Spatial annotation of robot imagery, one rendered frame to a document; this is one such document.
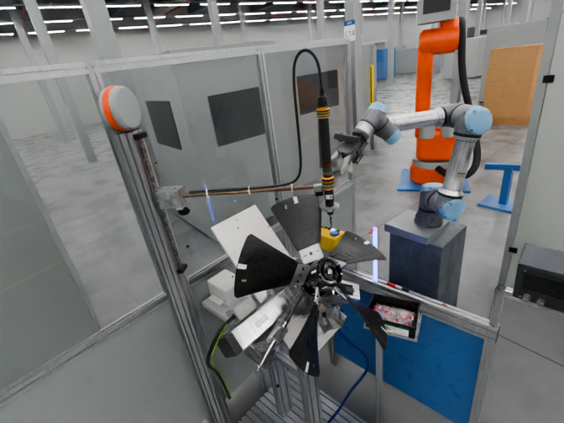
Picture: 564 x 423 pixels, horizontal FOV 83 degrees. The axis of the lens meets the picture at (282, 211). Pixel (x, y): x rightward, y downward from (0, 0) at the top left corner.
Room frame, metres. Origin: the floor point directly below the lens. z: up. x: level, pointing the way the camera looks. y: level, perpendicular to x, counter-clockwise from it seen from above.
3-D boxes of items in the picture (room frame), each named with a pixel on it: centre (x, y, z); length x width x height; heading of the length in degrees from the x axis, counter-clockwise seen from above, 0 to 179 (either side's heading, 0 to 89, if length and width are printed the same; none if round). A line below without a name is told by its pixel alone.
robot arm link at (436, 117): (1.55, -0.71, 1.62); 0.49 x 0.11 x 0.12; 95
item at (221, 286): (1.39, 0.36, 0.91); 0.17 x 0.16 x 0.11; 44
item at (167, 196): (1.22, 0.43, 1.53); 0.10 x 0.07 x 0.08; 79
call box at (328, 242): (1.56, -0.24, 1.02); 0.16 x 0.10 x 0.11; 44
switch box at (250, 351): (1.18, 0.21, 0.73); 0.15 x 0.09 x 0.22; 44
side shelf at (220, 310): (1.42, 0.28, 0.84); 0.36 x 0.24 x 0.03; 134
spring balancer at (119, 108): (1.24, 0.52, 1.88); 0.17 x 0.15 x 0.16; 134
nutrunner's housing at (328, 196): (1.10, -0.18, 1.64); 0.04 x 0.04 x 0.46
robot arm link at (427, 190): (1.56, -0.82, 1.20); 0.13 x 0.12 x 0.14; 5
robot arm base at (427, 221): (1.57, -0.81, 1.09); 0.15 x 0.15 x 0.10
